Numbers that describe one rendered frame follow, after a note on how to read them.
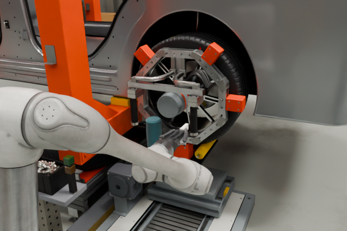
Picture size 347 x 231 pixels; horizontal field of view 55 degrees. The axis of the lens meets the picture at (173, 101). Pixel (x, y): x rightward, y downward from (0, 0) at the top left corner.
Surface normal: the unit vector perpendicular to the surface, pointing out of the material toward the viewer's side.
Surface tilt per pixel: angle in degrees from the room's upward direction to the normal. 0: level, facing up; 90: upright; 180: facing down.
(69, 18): 90
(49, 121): 48
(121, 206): 90
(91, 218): 0
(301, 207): 0
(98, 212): 0
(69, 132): 102
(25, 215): 87
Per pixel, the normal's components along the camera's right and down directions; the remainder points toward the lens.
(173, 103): -0.42, 0.32
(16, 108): -0.07, -0.38
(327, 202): -0.02, -0.94
